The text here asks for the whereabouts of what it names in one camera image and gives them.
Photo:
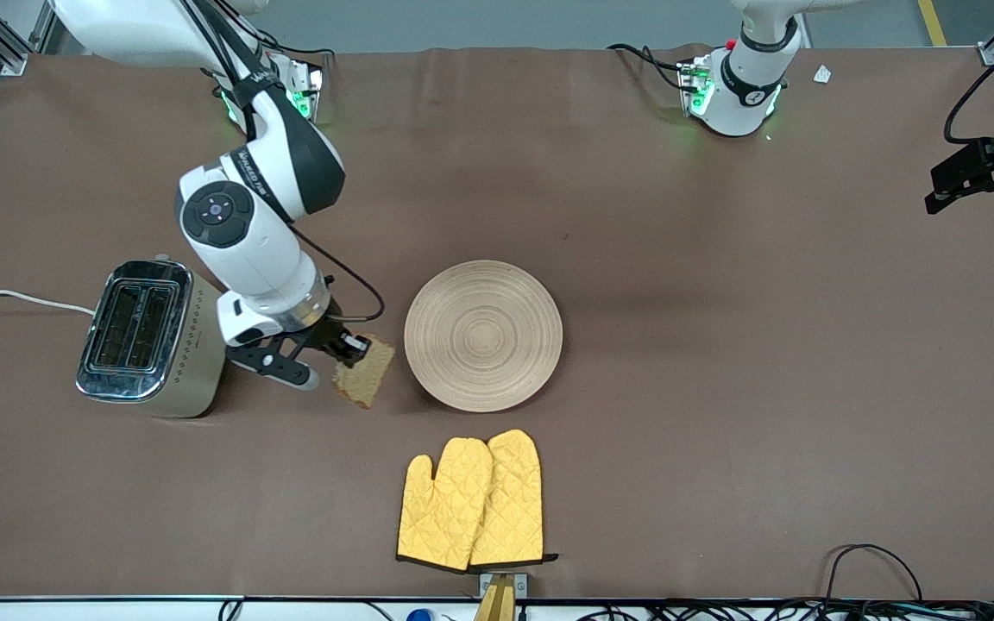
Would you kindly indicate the small blue object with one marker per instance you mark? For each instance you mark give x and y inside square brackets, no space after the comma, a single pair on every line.
[420,616]

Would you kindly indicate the yellow quilted oven mitt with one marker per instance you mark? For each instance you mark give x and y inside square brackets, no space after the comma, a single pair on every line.
[441,509]
[514,500]

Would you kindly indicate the small white paper tag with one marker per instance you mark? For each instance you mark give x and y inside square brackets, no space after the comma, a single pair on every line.
[822,74]

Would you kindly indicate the round wooden plate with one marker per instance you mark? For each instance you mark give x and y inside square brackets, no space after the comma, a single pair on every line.
[484,336]

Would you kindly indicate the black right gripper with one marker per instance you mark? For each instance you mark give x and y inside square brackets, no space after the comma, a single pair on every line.
[325,333]

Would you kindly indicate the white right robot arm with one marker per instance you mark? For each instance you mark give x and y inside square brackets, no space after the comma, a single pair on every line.
[247,259]

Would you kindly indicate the brown table cover sheet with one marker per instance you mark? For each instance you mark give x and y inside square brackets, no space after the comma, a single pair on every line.
[635,259]

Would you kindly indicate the silver and beige toaster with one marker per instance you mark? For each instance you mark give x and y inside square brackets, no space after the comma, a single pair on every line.
[195,345]

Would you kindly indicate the brown toast slice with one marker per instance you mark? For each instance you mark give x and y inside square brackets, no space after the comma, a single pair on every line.
[369,379]

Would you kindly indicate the grey metal bracket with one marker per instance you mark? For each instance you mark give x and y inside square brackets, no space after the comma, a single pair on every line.
[521,585]

